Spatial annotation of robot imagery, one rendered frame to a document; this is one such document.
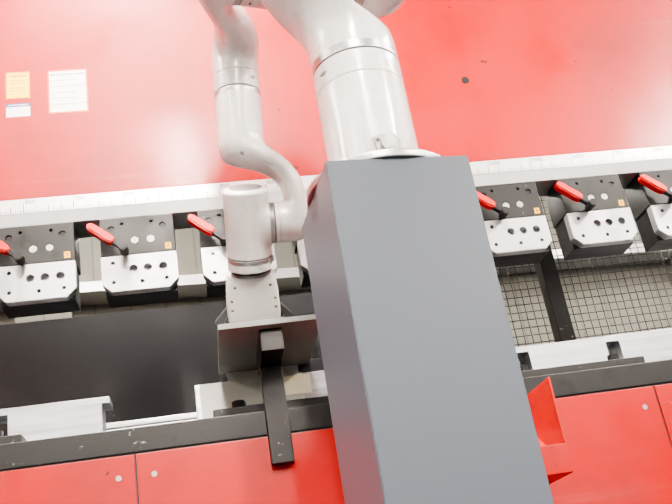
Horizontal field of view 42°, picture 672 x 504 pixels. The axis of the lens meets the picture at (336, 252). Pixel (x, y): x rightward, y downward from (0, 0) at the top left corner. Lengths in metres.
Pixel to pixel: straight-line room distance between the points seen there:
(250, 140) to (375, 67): 0.54
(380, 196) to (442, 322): 0.17
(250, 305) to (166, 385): 0.67
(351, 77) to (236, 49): 0.61
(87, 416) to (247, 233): 0.46
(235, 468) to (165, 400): 0.73
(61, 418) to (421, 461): 0.96
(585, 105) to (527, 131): 0.17
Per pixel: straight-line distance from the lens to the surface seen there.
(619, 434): 1.74
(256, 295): 1.66
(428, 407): 0.95
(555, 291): 2.79
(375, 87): 1.15
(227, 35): 1.71
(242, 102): 1.69
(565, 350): 1.89
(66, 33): 2.13
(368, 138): 1.11
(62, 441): 1.61
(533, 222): 1.96
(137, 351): 2.33
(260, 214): 1.61
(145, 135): 1.96
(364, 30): 1.20
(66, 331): 2.37
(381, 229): 1.01
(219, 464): 1.58
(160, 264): 1.82
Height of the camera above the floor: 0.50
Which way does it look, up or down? 23 degrees up
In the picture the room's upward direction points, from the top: 10 degrees counter-clockwise
